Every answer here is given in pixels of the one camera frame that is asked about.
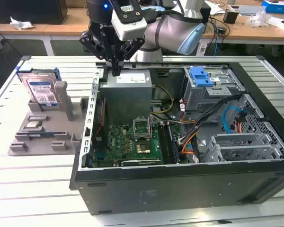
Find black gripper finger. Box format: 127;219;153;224
79;30;117;77
117;38;145;76

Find hard disk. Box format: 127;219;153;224
15;67;62;107

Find long wooden desk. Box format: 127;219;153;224
0;4;284;57

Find grey power supply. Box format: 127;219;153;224
99;69;156;119

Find metal socket cover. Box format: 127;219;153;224
132;117;153;140

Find large black box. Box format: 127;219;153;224
0;0;68;25

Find crumpled white paper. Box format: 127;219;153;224
9;16;35;31

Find blue plastic latch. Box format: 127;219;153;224
190;67;215;87

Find small black box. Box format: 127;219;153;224
200;7;213;33

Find metal drive cage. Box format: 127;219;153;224
182;67;246;113

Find grey parts rack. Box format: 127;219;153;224
8;80;89;157

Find green motherboard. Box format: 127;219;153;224
92;120;187;167

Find black RAM slot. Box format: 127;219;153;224
158;122;173;165

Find silver CPU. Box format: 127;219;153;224
26;121;43;130

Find CPU socket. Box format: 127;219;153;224
135;141;153;154

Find green installed RAM stick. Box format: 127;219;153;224
168;122;181;164

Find black graphics card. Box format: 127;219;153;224
120;158;162;166

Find flat grey box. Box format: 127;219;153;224
238;5;267;17

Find clear plastic bag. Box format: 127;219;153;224
247;10;274;28

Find black PC case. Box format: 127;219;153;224
69;55;284;216

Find blue cardboard box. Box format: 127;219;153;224
261;0;284;15

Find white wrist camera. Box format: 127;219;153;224
111;10;148;41

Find yellow black wire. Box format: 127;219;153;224
151;85;175;115

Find black cable bundle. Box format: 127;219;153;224
179;93;242;145

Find orange yellow power wires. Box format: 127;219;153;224
179;132;197;157

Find blue wire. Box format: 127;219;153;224
222;106;248;133

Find orange red wire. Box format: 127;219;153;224
235;113;246;134

